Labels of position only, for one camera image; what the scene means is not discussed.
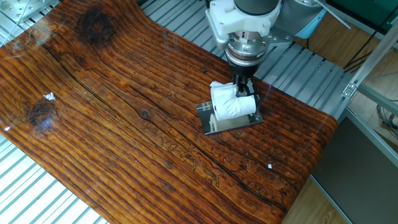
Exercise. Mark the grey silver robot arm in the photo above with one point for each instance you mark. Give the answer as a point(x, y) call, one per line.
point(245, 49)

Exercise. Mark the crumpled white paper scrap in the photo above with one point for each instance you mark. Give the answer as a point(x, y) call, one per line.
point(49, 96)

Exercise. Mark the silver corner bracket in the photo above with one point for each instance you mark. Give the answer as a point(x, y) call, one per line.
point(349, 90)

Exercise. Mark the dark grey panel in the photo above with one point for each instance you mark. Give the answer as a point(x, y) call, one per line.
point(357, 174)

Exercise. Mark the horizontal aluminium frame beam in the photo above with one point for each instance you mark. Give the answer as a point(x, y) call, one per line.
point(379, 99)

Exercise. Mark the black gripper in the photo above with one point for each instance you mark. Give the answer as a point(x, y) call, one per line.
point(244, 70)

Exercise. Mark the wood-grain table mat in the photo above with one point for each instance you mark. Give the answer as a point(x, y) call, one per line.
point(124, 140)

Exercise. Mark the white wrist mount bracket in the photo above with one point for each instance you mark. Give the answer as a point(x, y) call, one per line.
point(230, 18)

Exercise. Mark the perforated silver metal plate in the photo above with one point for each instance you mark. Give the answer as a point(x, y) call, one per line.
point(18, 7)

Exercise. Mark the aluminium frame post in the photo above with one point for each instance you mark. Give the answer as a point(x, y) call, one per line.
point(373, 59)

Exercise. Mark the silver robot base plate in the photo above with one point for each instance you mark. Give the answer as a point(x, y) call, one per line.
point(280, 39)

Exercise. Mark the white zip tie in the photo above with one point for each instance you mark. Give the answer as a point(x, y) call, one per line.
point(332, 14)

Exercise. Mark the white paper roll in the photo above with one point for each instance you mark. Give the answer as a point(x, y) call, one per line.
point(228, 104)

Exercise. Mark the flat metal plate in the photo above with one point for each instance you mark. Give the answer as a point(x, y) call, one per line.
point(230, 124)

